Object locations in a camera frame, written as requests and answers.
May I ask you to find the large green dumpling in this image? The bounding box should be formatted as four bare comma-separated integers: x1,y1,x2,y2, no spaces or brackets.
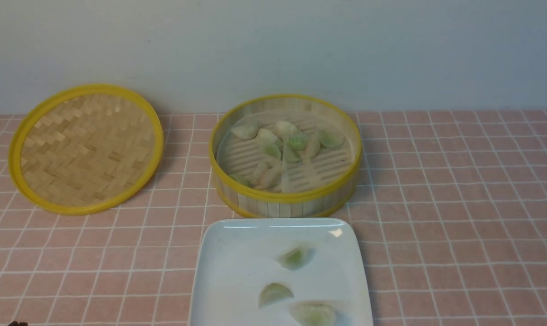
290,302,337,326

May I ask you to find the white square ceramic plate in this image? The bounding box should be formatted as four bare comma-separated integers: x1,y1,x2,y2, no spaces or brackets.
189,217,375,326

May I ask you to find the yellow rimmed bamboo steamer basket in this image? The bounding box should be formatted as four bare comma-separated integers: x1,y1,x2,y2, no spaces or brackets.
209,94,363,217

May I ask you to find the pale long dumpling front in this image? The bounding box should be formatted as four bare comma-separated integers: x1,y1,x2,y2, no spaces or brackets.
254,166,283,191

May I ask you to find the pale dumpling centre left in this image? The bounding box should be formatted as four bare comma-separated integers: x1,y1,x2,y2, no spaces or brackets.
256,128,282,147

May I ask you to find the white dumpling back middle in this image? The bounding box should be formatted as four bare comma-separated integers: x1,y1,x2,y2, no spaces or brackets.
273,120,300,139

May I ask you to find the white dumpling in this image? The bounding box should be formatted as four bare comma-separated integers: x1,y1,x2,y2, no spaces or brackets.
231,123,260,140
273,120,300,139

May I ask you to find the white dumpling back left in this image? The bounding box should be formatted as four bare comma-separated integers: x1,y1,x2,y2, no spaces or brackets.
231,123,260,140

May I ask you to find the yellow rimmed bamboo steamer lid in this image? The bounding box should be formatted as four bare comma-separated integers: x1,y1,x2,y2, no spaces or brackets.
7,84,164,215

